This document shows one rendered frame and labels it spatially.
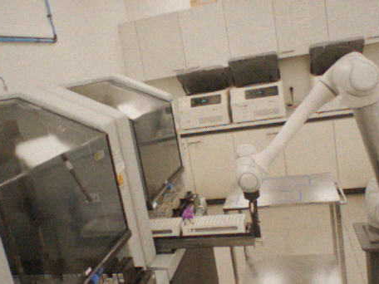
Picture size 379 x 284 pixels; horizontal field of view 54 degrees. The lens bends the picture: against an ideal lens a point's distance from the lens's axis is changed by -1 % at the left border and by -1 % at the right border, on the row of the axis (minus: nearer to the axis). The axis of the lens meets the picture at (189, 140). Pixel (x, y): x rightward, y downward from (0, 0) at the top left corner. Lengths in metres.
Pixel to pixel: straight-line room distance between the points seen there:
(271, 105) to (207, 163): 0.94
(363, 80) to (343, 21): 2.84
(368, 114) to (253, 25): 2.85
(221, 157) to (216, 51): 1.16
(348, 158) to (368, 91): 2.70
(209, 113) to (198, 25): 0.99
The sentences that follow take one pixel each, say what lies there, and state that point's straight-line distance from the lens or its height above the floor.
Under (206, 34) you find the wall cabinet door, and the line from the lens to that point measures 4.29.
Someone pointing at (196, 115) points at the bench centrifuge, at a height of 1.06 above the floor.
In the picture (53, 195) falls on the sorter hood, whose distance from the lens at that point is 1.17.
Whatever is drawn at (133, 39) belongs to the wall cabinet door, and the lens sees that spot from 4.53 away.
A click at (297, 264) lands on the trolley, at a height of 0.28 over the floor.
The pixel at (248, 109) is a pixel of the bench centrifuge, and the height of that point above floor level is 1.04.
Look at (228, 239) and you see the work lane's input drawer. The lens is 1.79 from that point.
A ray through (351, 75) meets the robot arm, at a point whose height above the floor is 1.47.
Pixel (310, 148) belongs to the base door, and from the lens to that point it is 4.05.
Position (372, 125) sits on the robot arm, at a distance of 1.53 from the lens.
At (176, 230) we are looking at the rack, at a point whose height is 0.84.
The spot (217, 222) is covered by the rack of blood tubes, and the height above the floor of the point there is 0.86.
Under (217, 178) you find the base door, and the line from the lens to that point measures 4.21.
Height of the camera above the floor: 1.60
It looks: 11 degrees down
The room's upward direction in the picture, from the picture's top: 10 degrees counter-clockwise
